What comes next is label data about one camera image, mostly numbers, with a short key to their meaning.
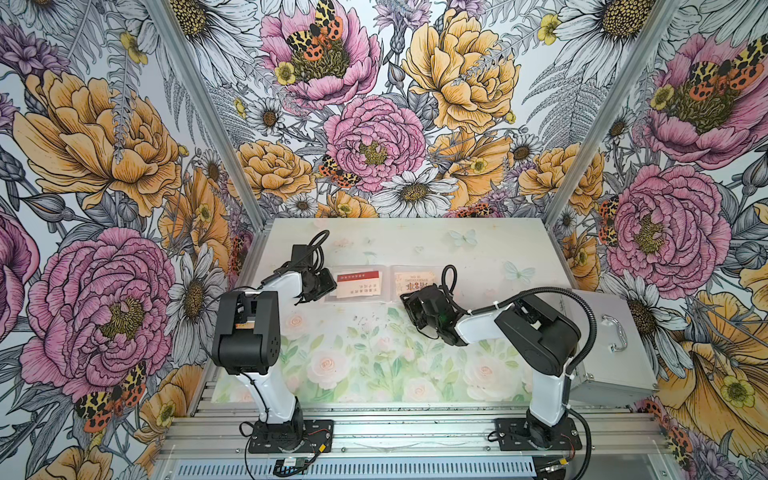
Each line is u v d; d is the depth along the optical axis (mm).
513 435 740
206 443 745
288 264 789
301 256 825
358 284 1022
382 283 1020
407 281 1022
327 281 891
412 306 865
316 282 852
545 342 511
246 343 490
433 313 764
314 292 848
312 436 741
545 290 526
